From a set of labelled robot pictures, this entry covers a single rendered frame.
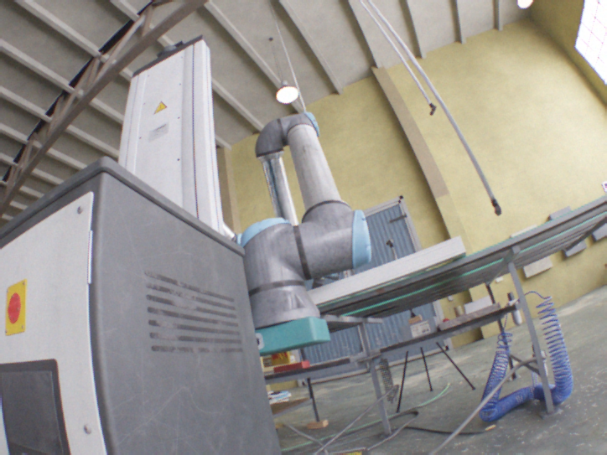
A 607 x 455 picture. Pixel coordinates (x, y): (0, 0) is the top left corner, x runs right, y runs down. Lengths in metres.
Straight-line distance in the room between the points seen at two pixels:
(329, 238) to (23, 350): 0.67
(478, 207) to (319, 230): 7.72
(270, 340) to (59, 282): 0.53
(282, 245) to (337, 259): 0.14
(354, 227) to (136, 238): 0.57
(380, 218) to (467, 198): 2.32
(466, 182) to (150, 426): 8.54
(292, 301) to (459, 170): 8.18
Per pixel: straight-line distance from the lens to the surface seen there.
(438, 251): 1.36
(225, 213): 10.47
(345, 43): 9.98
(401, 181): 8.79
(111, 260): 0.31
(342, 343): 8.33
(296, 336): 0.74
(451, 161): 8.90
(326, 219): 0.82
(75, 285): 0.32
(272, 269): 0.78
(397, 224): 8.33
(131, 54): 6.92
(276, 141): 1.28
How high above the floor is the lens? 0.62
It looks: 23 degrees up
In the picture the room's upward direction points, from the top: 13 degrees counter-clockwise
